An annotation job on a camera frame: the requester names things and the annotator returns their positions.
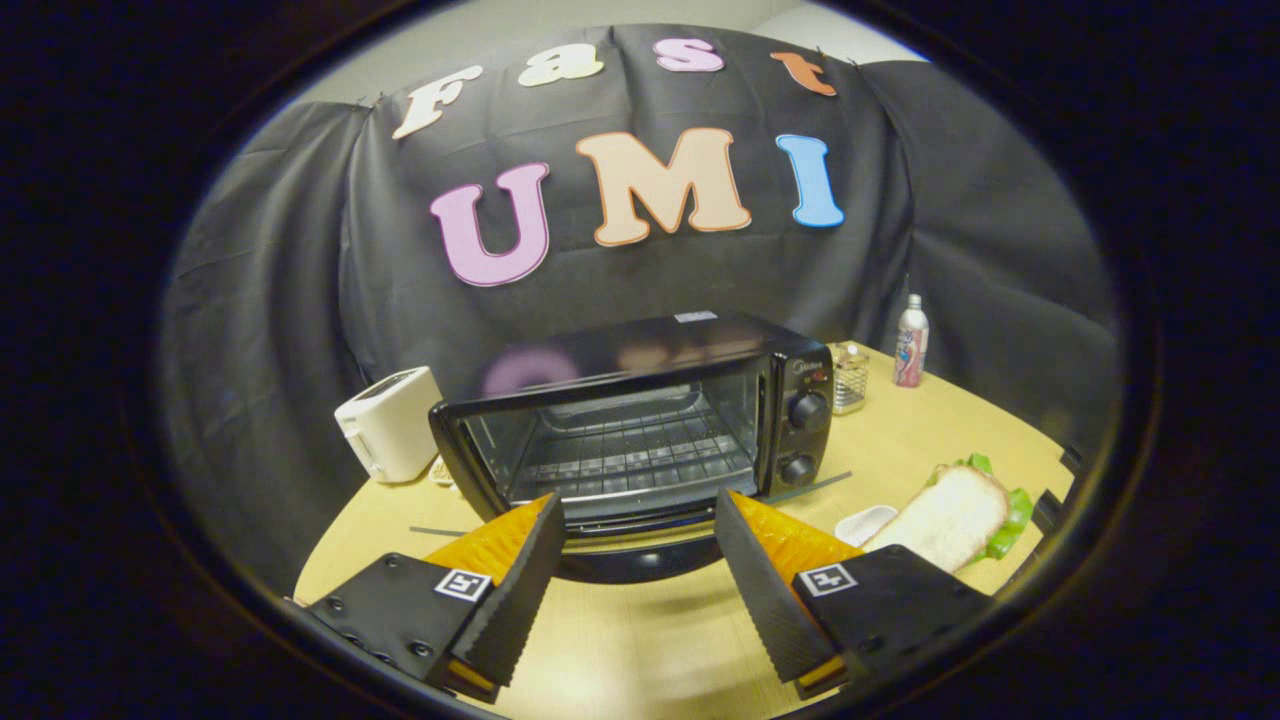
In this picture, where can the black toaster oven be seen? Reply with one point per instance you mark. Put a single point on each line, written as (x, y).
(800, 375)

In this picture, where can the bread and lettuce sandwich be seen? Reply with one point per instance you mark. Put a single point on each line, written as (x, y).
(950, 515)

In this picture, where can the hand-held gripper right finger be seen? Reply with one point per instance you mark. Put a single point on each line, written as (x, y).
(762, 590)

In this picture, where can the clear square glass container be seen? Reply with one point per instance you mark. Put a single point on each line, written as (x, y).
(850, 380)

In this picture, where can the white plastic tray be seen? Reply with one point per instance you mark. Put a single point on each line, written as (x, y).
(862, 522)

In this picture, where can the white pop-up toaster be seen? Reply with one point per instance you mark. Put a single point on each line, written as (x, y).
(395, 425)

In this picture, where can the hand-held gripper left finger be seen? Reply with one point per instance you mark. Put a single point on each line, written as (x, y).
(520, 590)

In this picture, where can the white and pink bottle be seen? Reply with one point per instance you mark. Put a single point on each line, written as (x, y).
(911, 345)

